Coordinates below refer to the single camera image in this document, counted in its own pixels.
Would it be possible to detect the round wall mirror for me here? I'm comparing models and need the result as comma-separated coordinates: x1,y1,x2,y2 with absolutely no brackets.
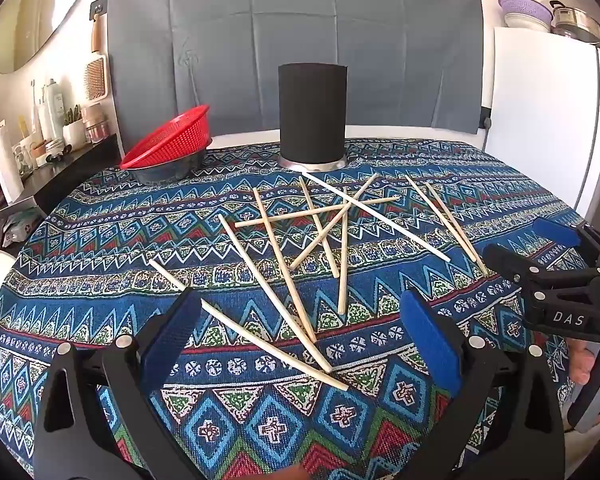
0,0,101,75

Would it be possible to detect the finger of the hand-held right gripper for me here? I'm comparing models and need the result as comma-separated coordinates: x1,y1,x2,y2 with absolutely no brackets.
481,241,600,307
531,216,600,267

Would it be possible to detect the steel pot with lid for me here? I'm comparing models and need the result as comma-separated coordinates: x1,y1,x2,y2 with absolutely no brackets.
549,1,600,44

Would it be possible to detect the dark bowl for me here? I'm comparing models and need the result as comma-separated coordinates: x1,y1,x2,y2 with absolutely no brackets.
130,136,214,185

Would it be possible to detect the bunch of wooden chopsticks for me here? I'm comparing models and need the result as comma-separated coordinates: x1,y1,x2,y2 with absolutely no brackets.
149,172,489,392

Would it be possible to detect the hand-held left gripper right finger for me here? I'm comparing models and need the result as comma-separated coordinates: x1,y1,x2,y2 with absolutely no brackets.
399,289,566,480

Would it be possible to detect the small plant in white pot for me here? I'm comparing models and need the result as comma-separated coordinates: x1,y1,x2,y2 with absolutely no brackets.
62,104,86,149

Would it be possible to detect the white bottle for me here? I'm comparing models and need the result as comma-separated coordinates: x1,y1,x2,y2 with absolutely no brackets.
43,78,65,141

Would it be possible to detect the person's right hand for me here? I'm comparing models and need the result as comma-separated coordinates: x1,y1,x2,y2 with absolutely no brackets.
566,336,595,387

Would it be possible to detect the grey-blue backdrop cloth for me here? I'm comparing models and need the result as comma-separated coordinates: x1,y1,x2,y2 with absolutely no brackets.
105,0,484,136

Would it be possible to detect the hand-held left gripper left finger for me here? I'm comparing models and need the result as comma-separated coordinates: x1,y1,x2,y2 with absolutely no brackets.
32,289,204,480

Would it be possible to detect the blue patterned tablecloth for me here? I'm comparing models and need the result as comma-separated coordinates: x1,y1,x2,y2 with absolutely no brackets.
0,136,597,480

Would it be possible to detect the purple colander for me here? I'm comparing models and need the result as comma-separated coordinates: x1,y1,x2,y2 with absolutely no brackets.
498,0,553,32

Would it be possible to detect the white fridge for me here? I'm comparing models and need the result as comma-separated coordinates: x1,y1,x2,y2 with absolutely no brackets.
482,27,600,222

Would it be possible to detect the pink jar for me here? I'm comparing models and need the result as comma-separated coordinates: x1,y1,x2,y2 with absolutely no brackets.
81,104,109,144

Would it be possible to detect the black side shelf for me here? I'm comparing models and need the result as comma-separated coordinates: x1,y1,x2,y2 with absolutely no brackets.
0,134,121,217

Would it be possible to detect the red plastic colander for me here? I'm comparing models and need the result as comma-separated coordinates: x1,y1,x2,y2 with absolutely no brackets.
119,105,214,170

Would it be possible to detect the black cylindrical chopstick holder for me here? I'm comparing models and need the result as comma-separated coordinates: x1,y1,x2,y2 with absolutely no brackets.
278,62,349,172

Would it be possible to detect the wooden hairbrush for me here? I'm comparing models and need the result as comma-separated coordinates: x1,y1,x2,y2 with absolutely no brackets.
83,12,109,103

